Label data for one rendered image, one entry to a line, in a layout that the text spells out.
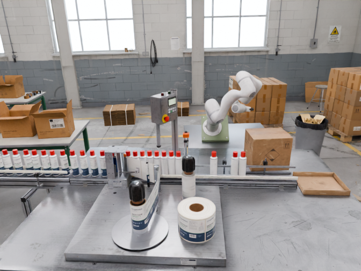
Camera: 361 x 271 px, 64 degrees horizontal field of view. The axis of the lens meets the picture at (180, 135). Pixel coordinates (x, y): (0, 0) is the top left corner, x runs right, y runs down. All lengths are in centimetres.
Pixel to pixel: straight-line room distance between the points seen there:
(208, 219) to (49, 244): 87
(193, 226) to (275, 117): 436
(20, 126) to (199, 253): 269
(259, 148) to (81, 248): 138
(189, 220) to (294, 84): 690
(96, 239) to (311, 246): 113
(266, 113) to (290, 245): 408
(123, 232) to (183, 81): 611
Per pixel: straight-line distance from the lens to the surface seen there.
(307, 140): 445
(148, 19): 735
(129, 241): 159
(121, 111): 606
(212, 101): 256
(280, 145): 228
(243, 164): 207
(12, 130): 372
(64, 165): 229
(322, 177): 241
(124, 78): 752
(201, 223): 149
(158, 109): 195
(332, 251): 175
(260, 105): 549
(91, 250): 160
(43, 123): 347
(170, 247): 154
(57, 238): 182
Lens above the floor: 192
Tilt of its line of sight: 21 degrees down
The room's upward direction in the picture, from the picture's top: 1 degrees counter-clockwise
